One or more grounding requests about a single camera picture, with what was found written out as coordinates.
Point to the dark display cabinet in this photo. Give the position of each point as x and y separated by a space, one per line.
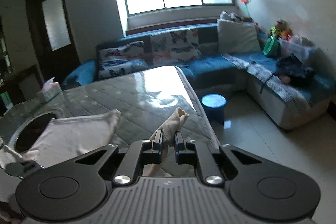
7 89

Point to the blue round stool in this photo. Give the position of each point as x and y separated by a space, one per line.
213 105

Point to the cream white garment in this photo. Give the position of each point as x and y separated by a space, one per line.
66 138

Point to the grey quilted star table cover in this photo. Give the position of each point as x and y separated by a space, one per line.
144 99

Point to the left butterfly cushion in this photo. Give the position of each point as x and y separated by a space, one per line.
121 60

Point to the plush toy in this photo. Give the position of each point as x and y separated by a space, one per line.
280 30

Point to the grey square pillow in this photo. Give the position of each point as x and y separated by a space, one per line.
236 36

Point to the right butterfly cushion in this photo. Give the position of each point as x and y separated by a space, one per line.
177 46

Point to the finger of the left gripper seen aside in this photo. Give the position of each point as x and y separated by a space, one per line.
23 169

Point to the tissue box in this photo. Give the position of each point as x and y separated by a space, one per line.
49 90

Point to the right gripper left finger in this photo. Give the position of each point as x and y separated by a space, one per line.
139 154

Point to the clear plastic storage box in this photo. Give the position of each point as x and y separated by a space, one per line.
299 46

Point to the dark wooden door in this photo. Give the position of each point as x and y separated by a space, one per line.
52 38

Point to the blue corner sofa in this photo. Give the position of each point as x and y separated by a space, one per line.
288 106

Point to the dark clothes pile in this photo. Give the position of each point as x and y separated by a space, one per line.
290 70

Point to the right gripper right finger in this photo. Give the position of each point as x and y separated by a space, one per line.
198 154

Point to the butterfly cushion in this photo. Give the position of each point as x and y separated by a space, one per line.
121 60
177 46

